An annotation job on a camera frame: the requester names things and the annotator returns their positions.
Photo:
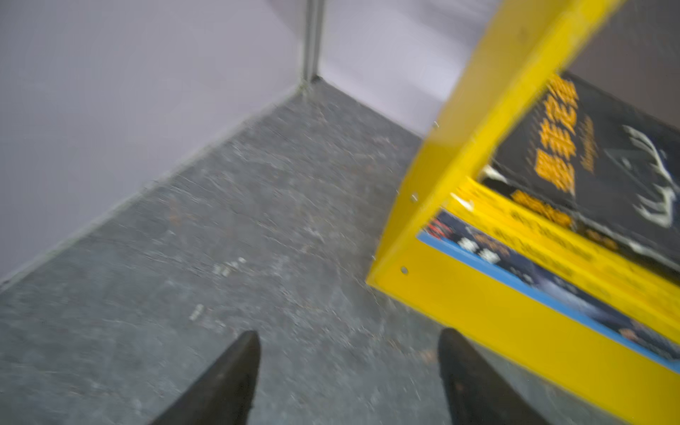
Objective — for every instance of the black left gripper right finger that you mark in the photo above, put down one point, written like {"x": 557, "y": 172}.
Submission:
{"x": 475, "y": 392}

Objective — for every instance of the yellow cartoon book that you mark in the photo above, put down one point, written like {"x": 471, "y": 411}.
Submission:
{"x": 624, "y": 285}

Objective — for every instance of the black book yellow title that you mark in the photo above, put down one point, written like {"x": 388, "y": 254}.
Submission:
{"x": 598, "y": 167}

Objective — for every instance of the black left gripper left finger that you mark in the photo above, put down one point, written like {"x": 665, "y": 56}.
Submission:
{"x": 224, "y": 394}

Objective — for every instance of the purple old man book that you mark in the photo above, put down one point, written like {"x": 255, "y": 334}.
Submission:
{"x": 464, "y": 243}

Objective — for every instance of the yellow pink blue bookshelf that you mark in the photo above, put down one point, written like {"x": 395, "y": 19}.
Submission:
{"x": 526, "y": 44}

